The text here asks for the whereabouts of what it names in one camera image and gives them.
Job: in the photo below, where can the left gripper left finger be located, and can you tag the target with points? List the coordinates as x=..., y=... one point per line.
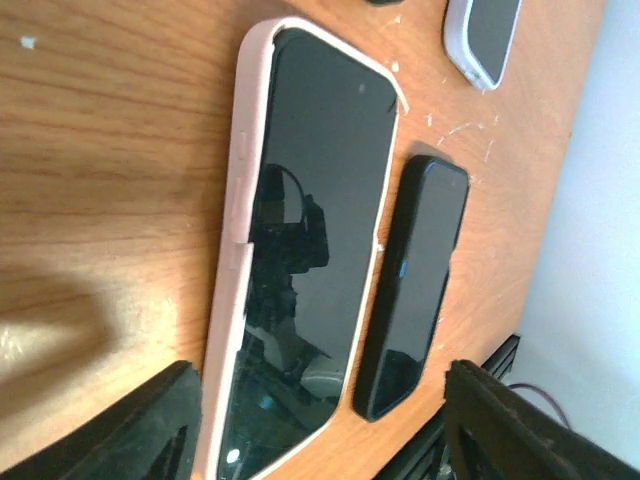
x=151, y=433

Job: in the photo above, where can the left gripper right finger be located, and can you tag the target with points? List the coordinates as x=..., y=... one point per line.
x=492, y=433

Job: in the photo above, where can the black case with ring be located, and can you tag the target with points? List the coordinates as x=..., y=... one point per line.
x=383, y=3

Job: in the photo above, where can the white phone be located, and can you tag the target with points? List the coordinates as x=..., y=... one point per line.
x=491, y=27

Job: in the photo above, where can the lavender phone case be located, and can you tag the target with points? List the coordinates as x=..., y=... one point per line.
x=455, y=39

